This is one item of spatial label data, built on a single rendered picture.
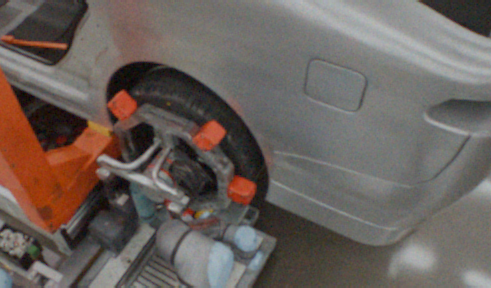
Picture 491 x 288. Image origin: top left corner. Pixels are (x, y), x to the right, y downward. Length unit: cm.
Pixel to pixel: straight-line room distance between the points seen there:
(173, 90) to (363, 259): 150
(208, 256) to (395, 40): 71
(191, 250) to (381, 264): 170
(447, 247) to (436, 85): 175
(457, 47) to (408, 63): 11
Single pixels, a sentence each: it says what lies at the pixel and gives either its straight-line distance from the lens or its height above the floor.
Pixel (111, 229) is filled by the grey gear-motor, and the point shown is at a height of 40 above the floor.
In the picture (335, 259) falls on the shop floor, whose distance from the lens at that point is 278.
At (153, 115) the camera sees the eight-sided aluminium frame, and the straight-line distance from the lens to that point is 184.
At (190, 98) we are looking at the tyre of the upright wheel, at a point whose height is 117.
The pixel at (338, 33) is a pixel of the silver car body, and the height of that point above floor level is 163.
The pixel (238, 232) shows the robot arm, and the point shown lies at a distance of 165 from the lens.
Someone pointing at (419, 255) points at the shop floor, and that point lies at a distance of 292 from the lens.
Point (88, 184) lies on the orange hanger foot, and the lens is 238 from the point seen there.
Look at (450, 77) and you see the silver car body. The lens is 134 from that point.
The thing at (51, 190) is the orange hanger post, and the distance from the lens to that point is 218.
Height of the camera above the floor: 245
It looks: 55 degrees down
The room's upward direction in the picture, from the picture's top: 11 degrees counter-clockwise
